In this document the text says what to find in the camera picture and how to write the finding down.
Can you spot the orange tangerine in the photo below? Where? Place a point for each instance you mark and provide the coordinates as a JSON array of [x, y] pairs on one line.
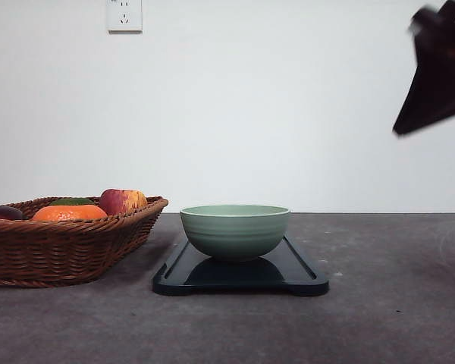
[[69, 212]]

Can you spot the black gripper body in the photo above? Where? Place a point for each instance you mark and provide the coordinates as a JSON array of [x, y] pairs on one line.
[[434, 34]]

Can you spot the red yellow apple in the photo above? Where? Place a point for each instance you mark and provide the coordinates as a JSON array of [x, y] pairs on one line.
[[120, 201]]

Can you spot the dark purple fruit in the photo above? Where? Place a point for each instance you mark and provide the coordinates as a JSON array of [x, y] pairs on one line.
[[10, 213]]

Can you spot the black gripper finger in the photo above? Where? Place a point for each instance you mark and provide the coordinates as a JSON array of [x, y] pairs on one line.
[[430, 97]]

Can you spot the dark rectangular tray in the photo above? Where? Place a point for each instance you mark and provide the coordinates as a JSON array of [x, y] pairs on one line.
[[286, 270]]

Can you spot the white wall socket left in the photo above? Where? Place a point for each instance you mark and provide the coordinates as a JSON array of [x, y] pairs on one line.
[[124, 17]]

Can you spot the brown wicker basket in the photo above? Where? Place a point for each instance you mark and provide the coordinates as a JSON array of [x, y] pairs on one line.
[[37, 253]]

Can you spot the green ceramic bowl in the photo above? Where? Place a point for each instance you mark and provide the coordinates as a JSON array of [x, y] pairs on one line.
[[234, 231]]

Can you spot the dark green fruit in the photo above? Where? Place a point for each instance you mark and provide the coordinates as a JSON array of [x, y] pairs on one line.
[[72, 202]]

